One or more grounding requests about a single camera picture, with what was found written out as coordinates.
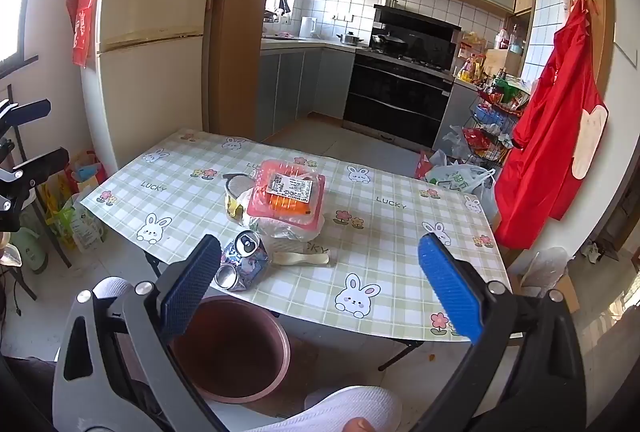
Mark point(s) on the person's leg in white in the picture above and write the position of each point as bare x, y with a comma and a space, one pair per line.
112, 287
345, 404

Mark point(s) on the red gift bag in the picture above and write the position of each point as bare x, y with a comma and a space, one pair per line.
85, 172

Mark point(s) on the black built-in oven stove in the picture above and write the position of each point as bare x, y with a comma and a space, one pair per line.
395, 97

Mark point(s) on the red apron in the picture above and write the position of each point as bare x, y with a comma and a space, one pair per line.
550, 127

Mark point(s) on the black wok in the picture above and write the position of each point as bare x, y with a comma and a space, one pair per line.
389, 43

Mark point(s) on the clear plastic bag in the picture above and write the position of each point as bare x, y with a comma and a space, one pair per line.
547, 269

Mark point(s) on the yellow can with lid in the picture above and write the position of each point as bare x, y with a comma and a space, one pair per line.
234, 207

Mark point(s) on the red bag on floor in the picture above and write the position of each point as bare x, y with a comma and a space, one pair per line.
422, 167

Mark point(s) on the cream refrigerator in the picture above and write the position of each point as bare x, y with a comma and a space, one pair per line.
150, 62

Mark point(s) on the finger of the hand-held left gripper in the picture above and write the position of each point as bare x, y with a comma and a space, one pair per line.
30, 108
47, 159

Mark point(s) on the group of bottles and jars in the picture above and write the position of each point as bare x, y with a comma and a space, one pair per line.
480, 62

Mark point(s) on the crumpled white plastic bags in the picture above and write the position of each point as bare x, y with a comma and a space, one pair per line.
454, 142

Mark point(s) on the red printed banner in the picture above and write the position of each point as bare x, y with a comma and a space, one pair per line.
85, 22

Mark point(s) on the wooden door frame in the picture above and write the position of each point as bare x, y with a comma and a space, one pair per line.
240, 37

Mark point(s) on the crushed drink can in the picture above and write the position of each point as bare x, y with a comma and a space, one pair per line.
245, 262

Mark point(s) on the white electric kettle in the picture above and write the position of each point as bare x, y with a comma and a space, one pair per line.
308, 27

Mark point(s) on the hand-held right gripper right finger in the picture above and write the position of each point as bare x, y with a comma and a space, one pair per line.
450, 287

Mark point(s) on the black range hood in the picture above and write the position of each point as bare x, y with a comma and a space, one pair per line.
425, 29

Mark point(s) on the pink food tray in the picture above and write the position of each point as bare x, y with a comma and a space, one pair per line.
290, 207

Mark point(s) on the white shopping bag green print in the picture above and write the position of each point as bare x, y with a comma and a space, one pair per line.
455, 179

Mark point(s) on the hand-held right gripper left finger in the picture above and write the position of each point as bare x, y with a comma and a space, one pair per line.
190, 284

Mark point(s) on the grey lower kitchen cabinets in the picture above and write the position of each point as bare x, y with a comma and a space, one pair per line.
290, 87

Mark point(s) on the small steel pot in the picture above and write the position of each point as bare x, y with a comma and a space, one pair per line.
388, 2

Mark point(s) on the checked bunny tablecloth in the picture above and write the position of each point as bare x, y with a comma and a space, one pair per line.
380, 237

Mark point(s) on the white and green sack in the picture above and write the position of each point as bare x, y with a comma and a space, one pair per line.
82, 222

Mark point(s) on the kitchen faucet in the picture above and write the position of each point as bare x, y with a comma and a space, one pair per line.
277, 4

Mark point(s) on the white plastic spoon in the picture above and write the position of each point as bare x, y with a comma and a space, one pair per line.
300, 258

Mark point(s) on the steel pot with lid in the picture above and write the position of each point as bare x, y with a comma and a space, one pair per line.
350, 39

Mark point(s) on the brown plastic bin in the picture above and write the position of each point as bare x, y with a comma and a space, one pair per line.
235, 352

